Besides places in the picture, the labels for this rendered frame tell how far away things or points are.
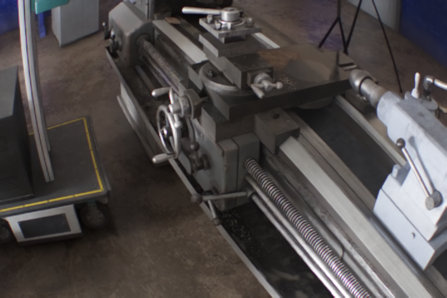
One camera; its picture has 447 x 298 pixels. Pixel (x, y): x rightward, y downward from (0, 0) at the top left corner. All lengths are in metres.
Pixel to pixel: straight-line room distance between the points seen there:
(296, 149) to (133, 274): 1.07
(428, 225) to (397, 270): 0.17
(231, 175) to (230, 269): 0.69
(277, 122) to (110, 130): 1.70
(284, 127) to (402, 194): 0.57
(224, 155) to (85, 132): 1.15
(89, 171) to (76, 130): 0.39
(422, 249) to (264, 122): 0.81
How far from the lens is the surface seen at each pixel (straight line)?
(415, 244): 1.34
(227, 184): 1.78
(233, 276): 2.30
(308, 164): 1.59
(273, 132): 1.65
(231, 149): 1.70
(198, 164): 1.82
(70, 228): 2.40
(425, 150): 1.30
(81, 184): 2.34
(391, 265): 1.34
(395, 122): 1.38
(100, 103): 3.50
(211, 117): 1.70
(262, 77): 1.62
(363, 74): 1.55
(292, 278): 1.80
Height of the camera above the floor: 1.84
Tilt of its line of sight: 37 degrees down
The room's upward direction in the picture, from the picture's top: 1 degrees clockwise
